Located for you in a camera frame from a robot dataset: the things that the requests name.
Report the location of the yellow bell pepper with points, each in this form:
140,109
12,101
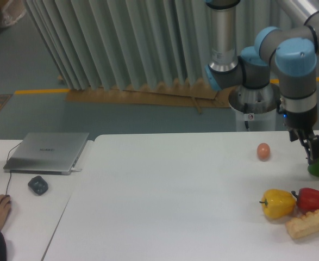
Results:
277,203

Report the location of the black small device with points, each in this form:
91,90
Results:
38,185

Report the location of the brown egg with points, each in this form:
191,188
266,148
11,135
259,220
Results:
263,151

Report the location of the white usb plug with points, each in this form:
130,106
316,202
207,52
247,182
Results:
77,170

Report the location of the black computer mouse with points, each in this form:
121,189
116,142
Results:
7,202

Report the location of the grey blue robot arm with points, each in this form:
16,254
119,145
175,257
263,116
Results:
290,54

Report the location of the brown cardboard sheet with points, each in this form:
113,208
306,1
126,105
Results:
199,95

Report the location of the red bell pepper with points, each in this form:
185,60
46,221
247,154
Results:
307,199

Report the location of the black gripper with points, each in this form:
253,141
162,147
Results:
299,117

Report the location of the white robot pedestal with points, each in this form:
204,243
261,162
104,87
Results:
255,109

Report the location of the grey pleated curtain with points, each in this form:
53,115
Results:
135,43

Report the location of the silver laptop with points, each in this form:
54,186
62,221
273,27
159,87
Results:
47,153

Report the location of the yellow bread block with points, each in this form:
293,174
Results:
306,225

